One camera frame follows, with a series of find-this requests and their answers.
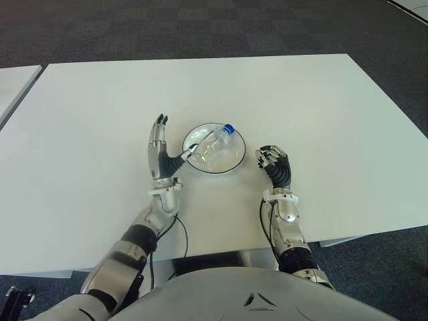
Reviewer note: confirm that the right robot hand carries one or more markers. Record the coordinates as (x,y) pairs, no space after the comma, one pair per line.
(282,170)

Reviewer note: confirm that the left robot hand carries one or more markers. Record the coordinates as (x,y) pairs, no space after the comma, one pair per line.
(157,160)

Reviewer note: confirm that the clear water bottle blue cap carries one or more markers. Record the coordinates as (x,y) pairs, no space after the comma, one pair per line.
(214,143)

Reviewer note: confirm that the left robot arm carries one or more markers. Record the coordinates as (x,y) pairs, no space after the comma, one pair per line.
(123,264)

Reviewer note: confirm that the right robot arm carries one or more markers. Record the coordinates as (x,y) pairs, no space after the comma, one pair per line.
(287,214)

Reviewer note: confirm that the white plate black rim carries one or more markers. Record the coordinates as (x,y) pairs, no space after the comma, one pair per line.
(230,157)

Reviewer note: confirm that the white table support beam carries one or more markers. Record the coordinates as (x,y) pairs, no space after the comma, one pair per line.
(36,271)
(341,241)

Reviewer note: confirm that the grey robot torso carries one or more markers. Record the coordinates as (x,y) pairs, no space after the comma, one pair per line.
(234,294)

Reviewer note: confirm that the adjacent white table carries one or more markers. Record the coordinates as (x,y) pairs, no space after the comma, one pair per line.
(13,83)

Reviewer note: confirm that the black wheeled stand base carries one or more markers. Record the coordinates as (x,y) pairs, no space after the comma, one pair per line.
(16,297)

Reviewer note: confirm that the white table pedestal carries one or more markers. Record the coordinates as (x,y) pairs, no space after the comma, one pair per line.
(257,259)

